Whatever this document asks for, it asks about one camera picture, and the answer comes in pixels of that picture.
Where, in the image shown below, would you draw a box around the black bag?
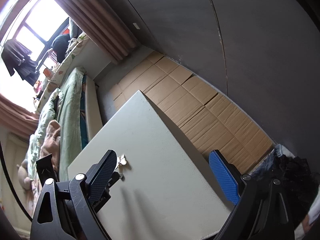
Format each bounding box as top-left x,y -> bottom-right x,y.
52,34 -> 72,63

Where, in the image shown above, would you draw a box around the green floral quilt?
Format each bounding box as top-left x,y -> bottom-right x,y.
27,87 -> 64,180

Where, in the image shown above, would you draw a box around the pile of dark clothes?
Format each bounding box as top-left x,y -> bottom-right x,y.
250,144 -> 316,230

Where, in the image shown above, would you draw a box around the dark hanging clothes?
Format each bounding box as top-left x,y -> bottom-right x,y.
1,39 -> 38,86

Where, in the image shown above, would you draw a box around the flattened cardboard sheets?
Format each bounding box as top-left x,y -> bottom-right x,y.
111,51 -> 274,176

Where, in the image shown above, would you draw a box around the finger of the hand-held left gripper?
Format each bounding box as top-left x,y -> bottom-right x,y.
107,171 -> 125,188

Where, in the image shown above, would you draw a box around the pink curtain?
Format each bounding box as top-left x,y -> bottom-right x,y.
43,0 -> 138,65
0,92 -> 38,137

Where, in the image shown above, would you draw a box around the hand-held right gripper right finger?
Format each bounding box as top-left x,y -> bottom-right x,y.
209,149 -> 293,240

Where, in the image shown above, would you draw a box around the dark brown wardrobe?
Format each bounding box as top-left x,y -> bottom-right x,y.
92,0 -> 320,170

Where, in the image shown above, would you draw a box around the pink fleece blanket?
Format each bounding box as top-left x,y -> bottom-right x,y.
41,120 -> 62,172

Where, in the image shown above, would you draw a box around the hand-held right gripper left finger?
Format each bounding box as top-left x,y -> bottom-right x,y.
30,149 -> 118,240

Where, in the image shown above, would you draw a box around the window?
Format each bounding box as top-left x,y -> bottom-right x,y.
0,0 -> 71,112

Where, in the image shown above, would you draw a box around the grey pillow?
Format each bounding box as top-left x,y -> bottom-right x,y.
68,17 -> 83,40

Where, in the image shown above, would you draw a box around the floral window seat cushion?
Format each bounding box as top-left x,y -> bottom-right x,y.
34,32 -> 91,112

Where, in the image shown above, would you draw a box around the pink plush toy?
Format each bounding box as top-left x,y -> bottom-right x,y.
16,158 -> 32,191

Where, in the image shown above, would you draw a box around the bed with green sheet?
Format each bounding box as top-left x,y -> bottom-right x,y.
27,67 -> 103,195

